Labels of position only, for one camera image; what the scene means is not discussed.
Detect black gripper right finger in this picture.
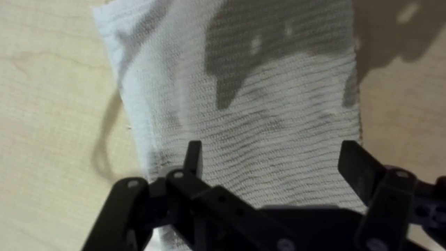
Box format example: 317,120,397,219
337,140,446,251

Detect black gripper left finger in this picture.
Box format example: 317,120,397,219
82,140,279,251

